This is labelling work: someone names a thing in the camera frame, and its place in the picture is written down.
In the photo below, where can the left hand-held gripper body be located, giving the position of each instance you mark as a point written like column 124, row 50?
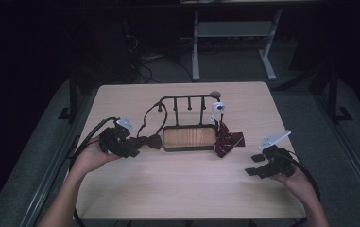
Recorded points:
column 114, row 142

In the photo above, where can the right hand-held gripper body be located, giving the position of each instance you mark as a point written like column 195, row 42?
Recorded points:
column 277, row 162

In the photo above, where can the dark brown bow tie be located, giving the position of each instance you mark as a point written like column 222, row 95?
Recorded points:
column 154, row 142

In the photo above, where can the red striped bow tie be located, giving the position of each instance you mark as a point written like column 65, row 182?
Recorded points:
column 228, row 142

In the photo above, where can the black hook rack wooden base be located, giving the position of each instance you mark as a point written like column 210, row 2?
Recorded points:
column 189, row 138

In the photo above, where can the person's right hand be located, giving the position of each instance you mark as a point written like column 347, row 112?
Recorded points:
column 295, row 184

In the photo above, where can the person's left hand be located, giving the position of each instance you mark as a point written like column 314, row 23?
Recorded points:
column 89, row 157

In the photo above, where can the black metal stand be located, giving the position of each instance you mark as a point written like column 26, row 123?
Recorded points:
column 333, row 94
column 72, row 94

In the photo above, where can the small grey round pad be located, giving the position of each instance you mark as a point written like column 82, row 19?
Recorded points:
column 215, row 94

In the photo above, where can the grey metal rail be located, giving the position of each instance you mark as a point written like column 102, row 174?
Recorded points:
column 51, row 170
column 351, row 148

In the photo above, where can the white metal desk frame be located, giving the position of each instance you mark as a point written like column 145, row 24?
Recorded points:
column 231, row 29

